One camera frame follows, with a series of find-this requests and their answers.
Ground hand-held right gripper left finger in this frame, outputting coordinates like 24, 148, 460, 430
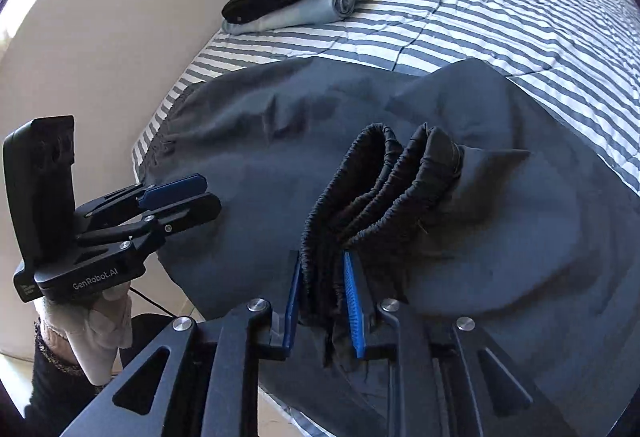
60, 251, 303, 437

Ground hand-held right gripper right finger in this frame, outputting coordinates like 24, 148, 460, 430
341, 251, 581, 437

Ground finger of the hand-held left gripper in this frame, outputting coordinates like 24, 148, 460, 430
75, 192, 222, 258
77, 174, 208, 219

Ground dark grey pants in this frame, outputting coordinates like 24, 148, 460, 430
137, 57, 640, 437

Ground person's left forearm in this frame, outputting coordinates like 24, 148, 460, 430
30, 317, 121, 437

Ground person's left hand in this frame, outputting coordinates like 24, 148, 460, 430
42, 279, 133, 385

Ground striped quilt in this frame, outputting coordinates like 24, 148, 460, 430
131, 0, 640, 437

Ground black cable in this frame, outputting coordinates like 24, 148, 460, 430
130, 287, 178, 318

